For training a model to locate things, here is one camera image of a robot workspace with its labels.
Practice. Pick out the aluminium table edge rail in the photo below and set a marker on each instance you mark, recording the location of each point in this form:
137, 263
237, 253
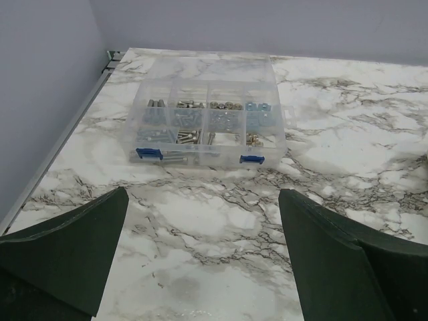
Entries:
7, 222

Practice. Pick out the clear plastic screw organizer box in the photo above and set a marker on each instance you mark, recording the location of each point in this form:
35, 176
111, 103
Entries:
207, 109

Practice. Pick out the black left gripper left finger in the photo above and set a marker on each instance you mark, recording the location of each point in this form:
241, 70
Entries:
57, 269

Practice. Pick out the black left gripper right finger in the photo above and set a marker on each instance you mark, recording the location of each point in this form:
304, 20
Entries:
345, 270

